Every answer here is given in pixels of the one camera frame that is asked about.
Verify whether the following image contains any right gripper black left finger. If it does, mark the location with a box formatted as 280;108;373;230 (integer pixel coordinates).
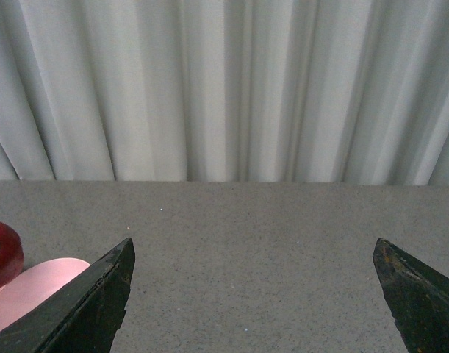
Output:
0;238;135;352

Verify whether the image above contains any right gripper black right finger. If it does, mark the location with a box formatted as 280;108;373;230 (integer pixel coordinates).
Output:
373;238;449;352

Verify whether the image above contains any red apple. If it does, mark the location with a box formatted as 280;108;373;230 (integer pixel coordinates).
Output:
0;222;24;288

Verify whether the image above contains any pink bowl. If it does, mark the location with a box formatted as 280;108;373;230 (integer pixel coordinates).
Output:
0;257;90;331

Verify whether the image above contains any grey-white curtain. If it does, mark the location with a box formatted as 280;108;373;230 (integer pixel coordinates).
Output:
0;1;449;185

